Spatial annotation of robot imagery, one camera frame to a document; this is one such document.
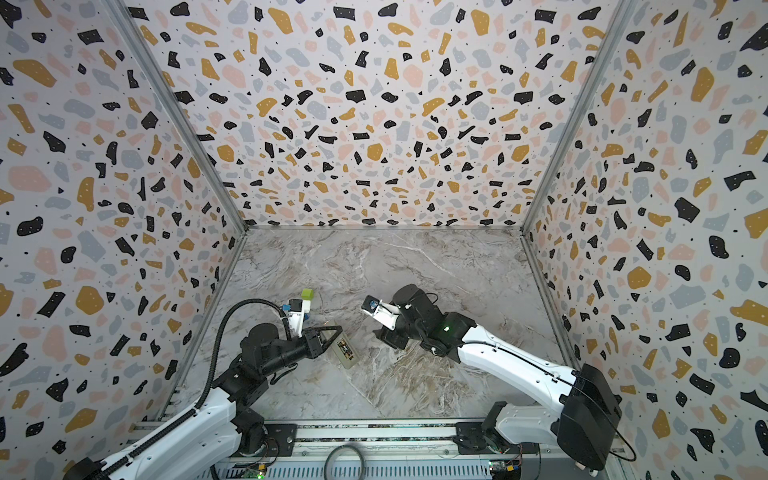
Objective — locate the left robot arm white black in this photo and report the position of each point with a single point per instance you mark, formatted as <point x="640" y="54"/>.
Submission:
<point x="221" y="422"/>

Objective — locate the white remote control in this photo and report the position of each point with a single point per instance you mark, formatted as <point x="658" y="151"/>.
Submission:
<point x="345" y="352"/>

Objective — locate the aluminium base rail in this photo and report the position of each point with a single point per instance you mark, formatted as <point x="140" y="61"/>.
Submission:
<point x="389" y="449"/>

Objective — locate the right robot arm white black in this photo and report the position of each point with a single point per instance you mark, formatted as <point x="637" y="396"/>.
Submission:
<point x="581" y="413"/>

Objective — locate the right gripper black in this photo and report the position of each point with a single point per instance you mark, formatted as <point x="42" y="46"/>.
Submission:
<point x="398" y="330"/>

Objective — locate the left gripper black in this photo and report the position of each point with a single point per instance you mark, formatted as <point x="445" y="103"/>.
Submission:
<point x="314" y="346"/>

